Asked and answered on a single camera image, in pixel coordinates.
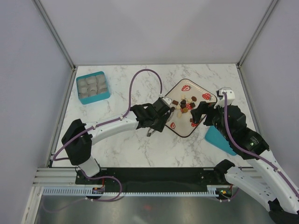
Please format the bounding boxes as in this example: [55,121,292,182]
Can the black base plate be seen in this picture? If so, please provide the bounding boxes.
[75,168,229,192]

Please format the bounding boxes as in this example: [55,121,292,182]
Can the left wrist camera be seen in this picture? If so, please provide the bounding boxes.
[162,97,172,107]

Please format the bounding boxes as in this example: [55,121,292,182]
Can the purple cable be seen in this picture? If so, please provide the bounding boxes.
[53,69,163,161]
[223,91,299,194]

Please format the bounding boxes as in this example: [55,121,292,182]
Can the teal box lid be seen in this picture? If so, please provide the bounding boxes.
[205,126,237,156]

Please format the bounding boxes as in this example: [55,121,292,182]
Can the aluminium frame rail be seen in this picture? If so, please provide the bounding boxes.
[33,168,77,187]

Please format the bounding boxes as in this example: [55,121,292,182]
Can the slotted grey cable duct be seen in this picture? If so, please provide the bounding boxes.
[42,186,220,197]

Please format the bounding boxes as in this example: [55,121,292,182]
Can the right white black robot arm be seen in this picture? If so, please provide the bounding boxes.
[191,102,299,224]

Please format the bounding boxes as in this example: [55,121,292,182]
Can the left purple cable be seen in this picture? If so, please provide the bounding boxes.
[53,69,163,161]

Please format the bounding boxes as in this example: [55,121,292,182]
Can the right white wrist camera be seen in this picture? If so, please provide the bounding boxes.
[214,87,235,108]

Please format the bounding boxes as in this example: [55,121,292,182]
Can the teal chocolate box tray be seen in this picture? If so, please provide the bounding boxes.
[76,71,111,105]

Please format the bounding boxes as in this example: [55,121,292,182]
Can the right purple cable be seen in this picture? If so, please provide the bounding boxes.
[223,91,299,194]

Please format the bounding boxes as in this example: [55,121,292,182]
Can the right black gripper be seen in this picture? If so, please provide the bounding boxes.
[190,100,232,141]

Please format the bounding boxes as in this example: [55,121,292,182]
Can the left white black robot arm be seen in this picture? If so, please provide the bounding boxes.
[62,97,172,184]

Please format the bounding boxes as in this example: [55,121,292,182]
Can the strawberry pattern square plate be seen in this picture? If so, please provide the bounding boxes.
[165,79,217,138]

